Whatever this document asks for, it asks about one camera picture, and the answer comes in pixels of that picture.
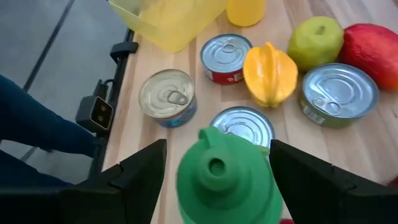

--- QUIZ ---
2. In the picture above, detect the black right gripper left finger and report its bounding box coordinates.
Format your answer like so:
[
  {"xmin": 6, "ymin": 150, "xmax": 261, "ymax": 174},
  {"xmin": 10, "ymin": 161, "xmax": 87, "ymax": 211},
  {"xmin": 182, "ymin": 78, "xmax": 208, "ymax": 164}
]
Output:
[{"xmin": 0, "ymin": 139, "xmax": 168, "ymax": 224}]

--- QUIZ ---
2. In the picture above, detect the yellow plastic bottle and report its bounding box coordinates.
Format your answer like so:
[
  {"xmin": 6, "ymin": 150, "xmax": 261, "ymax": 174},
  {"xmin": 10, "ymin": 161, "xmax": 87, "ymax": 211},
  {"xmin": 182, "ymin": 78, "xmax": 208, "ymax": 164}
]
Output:
[{"xmin": 226, "ymin": 0, "xmax": 267, "ymax": 27}]

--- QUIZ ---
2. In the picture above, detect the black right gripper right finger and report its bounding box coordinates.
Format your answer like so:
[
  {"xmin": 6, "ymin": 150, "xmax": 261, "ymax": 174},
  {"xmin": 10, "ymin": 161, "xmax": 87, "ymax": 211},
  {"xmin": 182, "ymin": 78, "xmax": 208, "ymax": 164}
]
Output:
[{"xmin": 269, "ymin": 139, "xmax": 398, "ymax": 224}]

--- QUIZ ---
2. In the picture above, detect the blue label can gold lid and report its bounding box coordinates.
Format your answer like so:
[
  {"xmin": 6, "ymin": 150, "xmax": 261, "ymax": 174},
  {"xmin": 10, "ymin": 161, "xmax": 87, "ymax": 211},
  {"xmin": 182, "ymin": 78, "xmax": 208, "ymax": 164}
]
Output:
[{"xmin": 138, "ymin": 68, "xmax": 198, "ymax": 129}]

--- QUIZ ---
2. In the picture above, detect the black label can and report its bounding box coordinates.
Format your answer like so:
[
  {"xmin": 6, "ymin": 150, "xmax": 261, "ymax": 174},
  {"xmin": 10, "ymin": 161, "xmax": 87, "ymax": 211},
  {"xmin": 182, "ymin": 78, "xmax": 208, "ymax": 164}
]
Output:
[{"xmin": 210, "ymin": 106, "xmax": 275, "ymax": 150}]

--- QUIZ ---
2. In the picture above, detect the yellow plastic bin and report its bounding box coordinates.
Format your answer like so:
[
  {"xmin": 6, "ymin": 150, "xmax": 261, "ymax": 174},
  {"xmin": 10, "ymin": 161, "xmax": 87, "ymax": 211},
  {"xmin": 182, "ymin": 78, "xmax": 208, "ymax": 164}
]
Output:
[{"xmin": 108, "ymin": 0, "xmax": 229, "ymax": 54}]

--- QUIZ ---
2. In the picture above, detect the yellow starfruit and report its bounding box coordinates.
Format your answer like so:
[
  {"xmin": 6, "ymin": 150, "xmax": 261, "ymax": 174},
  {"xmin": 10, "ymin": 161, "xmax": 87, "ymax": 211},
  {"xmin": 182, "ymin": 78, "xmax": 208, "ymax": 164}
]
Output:
[{"xmin": 243, "ymin": 41, "xmax": 299, "ymax": 108}]

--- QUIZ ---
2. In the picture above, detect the black table-level camera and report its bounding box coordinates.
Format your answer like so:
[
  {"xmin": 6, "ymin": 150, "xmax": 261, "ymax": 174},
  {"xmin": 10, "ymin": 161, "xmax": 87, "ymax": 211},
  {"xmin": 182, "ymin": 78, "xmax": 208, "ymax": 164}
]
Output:
[{"xmin": 75, "ymin": 79, "xmax": 114, "ymax": 135}]

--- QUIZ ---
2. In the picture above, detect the green apple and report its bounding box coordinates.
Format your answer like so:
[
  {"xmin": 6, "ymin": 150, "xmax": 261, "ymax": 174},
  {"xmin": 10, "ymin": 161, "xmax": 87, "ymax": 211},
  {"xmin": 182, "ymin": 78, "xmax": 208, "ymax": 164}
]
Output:
[{"xmin": 287, "ymin": 16, "xmax": 345, "ymax": 72}]

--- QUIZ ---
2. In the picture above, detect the person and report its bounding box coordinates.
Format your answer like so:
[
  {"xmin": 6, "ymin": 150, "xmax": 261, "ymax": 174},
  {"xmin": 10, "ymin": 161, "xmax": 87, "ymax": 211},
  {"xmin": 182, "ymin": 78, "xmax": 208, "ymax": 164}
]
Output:
[{"xmin": 0, "ymin": 73, "xmax": 98, "ymax": 189}]

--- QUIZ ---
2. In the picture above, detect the red label can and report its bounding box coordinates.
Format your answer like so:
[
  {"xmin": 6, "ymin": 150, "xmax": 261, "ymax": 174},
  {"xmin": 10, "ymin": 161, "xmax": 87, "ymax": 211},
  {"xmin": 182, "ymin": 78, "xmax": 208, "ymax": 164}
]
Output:
[{"xmin": 200, "ymin": 33, "xmax": 253, "ymax": 85}]

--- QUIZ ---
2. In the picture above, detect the white round lid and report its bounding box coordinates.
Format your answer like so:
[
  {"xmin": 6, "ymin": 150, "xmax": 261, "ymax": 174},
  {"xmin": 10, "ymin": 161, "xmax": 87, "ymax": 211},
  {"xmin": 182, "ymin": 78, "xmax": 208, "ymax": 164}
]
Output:
[{"xmin": 298, "ymin": 63, "xmax": 380, "ymax": 129}]

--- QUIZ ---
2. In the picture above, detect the green plastic bottle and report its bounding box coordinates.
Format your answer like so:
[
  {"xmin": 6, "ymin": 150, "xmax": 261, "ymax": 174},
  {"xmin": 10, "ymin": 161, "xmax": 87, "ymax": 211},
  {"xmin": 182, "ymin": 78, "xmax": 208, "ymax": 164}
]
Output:
[{"xmin": 175, "ymin": 126, "xmax": 284, "ymax": 224}]

